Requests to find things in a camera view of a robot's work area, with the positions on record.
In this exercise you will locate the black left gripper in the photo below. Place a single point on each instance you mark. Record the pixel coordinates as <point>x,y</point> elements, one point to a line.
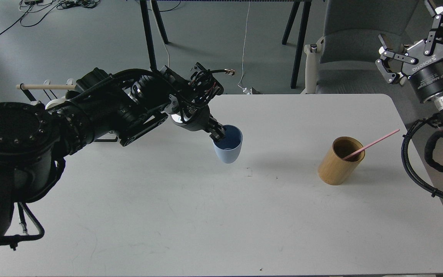
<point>201,120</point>

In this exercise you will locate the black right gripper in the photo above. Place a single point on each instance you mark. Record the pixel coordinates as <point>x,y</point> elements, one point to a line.
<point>421,64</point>

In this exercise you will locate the light blue plastic cup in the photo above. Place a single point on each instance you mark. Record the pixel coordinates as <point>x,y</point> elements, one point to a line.
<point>228,148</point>

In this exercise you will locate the pink chopstick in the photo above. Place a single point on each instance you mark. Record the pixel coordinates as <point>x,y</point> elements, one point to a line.
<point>367,146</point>

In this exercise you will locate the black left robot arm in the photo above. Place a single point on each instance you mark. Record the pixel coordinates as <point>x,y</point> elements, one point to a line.
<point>34,140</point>

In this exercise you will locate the grey office chair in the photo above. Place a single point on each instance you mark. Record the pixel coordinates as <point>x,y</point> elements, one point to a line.
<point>343,59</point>

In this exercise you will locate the black table legs left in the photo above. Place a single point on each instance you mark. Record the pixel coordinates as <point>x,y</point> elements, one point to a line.
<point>145,6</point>

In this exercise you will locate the black table legs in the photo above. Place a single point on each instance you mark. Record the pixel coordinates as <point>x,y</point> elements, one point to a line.
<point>305,13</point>
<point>145,6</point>

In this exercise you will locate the black table legs right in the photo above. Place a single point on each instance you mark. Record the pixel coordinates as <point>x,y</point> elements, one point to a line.
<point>305,13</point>

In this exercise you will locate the bamboo cylinder holder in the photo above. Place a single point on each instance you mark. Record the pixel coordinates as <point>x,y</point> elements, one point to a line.
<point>337,166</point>

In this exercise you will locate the white plate in rack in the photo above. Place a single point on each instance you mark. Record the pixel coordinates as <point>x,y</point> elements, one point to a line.
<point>58,101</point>

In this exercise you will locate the wooden dowel rod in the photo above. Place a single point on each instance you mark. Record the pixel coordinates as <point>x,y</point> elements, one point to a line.
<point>44,87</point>

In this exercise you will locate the black wire dish rack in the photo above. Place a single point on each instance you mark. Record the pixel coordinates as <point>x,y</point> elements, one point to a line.
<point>107,137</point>

